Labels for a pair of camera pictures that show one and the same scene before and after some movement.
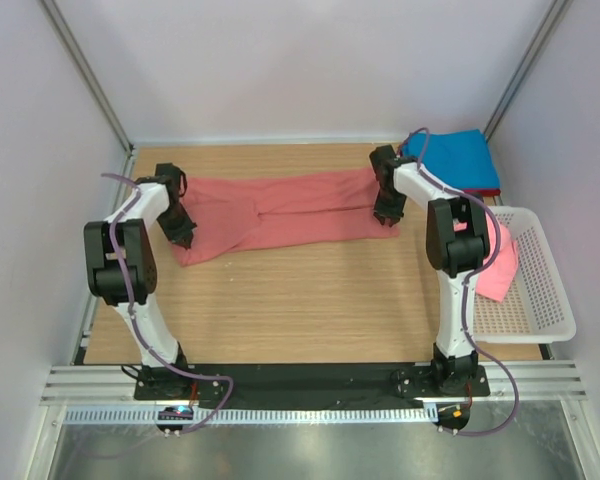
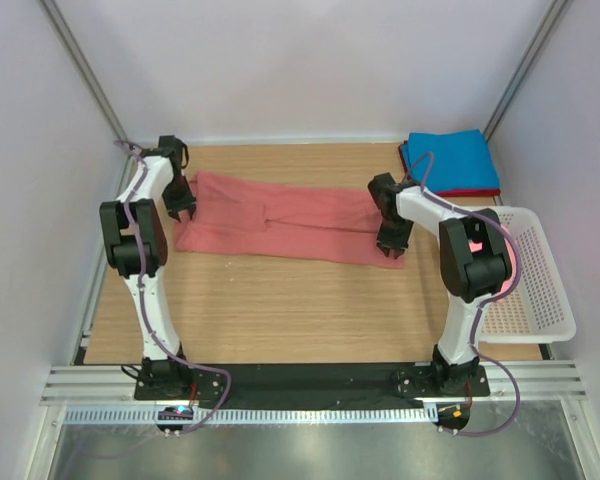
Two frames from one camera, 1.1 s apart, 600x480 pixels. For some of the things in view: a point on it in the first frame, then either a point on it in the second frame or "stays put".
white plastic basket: x=537 y=307 stays put
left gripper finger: x=188 y=237 → x=191 y=210
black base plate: x=280 y=382 stays put
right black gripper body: x=390 y=203 → x=394 y=232
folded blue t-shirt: x=461 y=157 stays put
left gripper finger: x=176 y=238 → x=175 y=215
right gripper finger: x=380 y=217 → x=385 y=250
